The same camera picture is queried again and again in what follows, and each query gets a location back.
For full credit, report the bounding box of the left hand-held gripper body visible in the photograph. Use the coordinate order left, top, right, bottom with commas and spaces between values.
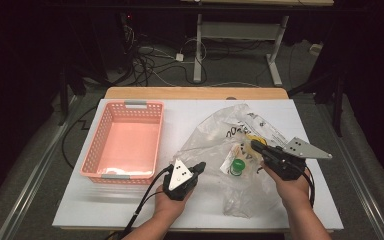
162, 158, 200, 202

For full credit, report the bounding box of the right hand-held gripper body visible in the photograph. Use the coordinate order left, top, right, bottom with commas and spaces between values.
262, 137, 334, 182

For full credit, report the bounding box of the small white dropper bottle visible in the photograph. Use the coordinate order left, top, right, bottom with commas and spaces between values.
231, 142, 252, 162

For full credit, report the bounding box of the green-capped small jar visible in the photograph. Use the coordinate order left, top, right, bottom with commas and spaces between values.
229, 158, 247, 177

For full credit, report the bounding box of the clear plastic bag smiley print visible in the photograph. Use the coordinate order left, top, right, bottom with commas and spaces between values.
172, 102, 310, 220

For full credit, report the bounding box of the pink plastic basket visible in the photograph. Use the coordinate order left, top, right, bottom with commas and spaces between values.
80, 99, 165, 186

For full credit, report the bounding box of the person's left hand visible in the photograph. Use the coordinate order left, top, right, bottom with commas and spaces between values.
152, 185, 194, 218

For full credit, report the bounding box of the person's right hand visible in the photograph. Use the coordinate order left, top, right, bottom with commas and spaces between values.
261, 163, 313, 211

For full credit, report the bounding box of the white board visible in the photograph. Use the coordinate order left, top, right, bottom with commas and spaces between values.
52, 98, 345, 231

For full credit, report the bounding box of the black stand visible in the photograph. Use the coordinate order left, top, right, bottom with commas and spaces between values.
288, 69, 347, 138
57, 64, 114, 127

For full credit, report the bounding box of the small white box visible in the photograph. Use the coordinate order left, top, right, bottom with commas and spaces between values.
308, 42, 324, 57

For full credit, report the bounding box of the right hand-held gripper black cable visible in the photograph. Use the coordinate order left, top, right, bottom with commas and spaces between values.
304, 165, 316, 208

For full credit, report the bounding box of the hand-held gripper black cable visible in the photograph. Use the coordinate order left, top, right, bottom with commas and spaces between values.
104, 165, 174, 240
304, 165, 316, 208

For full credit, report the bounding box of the left hand-held gripper black cable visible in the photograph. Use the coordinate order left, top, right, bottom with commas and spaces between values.
104, 165, 174, 240

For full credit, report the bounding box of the metal floor rail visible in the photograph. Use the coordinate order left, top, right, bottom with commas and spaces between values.
313, 99, 384, 240
0, 94, 82, 240

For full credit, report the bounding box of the white metal desk frame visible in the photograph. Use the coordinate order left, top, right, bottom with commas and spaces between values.
192, 13, 290, 88

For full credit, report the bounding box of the tangle of floor cables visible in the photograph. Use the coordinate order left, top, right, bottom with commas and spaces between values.
122, 19, 208, 88

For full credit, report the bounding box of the black floor cable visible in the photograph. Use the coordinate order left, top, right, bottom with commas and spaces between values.
61, 105, 98, 170

